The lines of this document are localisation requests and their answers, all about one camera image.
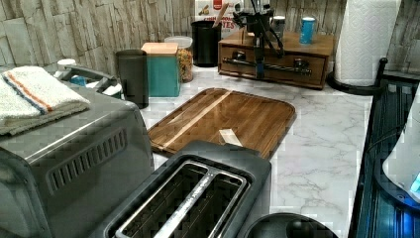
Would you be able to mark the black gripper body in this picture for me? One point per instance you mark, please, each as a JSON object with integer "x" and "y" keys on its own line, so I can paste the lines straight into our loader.
{"x": 256, "y": 20}

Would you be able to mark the wooden drawer with black handle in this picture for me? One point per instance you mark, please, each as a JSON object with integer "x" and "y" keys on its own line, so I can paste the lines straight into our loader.
{"x": 294, "y": 69}

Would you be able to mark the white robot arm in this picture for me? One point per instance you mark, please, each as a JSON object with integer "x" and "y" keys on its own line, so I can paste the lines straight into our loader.
{"x": 398, "y": 173}

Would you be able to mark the wooden drawer cabinet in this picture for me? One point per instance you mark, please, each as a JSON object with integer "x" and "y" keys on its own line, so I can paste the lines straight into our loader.
{"x": 321, "y": 46}

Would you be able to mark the dark spice bottle white cap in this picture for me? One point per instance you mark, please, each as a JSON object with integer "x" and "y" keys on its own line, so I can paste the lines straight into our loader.
{"x": 278, "y": 23}

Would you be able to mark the wooden spoon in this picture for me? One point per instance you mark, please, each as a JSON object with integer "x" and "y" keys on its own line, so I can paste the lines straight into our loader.
{"x": 220, "y": 15}

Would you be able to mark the blue spice bottle white cap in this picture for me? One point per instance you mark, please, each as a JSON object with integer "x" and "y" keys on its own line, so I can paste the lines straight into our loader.
{"x": 306, "y": 30}

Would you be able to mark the cereal snack box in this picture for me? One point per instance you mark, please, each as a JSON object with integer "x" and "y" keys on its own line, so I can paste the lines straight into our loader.
{"x": 208, "y": 10}

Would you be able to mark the black utensil holder cup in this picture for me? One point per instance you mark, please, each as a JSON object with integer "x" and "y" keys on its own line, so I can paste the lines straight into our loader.
{"x": 205, "y": 43}

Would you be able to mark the clear jar with snacks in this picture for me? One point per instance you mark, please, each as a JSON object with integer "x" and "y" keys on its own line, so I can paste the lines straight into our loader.
{"x": 184, "y": 56}

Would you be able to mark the wooden cutting board tray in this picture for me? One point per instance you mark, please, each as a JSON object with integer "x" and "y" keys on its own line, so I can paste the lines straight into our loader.
{"x": 260, "y": 123}

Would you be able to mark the teal canister wooden lid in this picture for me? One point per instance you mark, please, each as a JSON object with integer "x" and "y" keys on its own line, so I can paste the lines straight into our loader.
{"x": 163, "y": 72}

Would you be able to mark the paper towel roll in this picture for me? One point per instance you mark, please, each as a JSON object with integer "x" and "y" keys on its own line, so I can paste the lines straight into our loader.
{"x": 364, "y": 39}

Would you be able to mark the dark grey tumbler cup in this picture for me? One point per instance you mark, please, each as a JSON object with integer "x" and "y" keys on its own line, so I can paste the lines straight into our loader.
{"x": 133, "y": 72}

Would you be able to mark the black paper towel holder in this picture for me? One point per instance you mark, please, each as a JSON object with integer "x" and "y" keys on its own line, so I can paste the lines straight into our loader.
{"x": 362, "y": 90}

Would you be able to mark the black two-slot toaster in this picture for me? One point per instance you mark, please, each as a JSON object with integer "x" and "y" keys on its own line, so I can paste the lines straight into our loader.
{"x": 203, "y": 191}

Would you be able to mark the black round object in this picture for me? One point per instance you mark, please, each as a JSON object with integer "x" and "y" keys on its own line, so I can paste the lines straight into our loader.
{"x": 288, "y": 225}

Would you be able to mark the striped white dish towel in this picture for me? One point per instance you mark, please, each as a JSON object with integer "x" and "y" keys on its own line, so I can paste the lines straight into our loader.
{"x": 31, "y": 97}

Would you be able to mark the silver toaster oven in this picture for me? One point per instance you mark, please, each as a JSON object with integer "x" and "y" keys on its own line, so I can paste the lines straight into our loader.
{"x": 63, "y": 178}

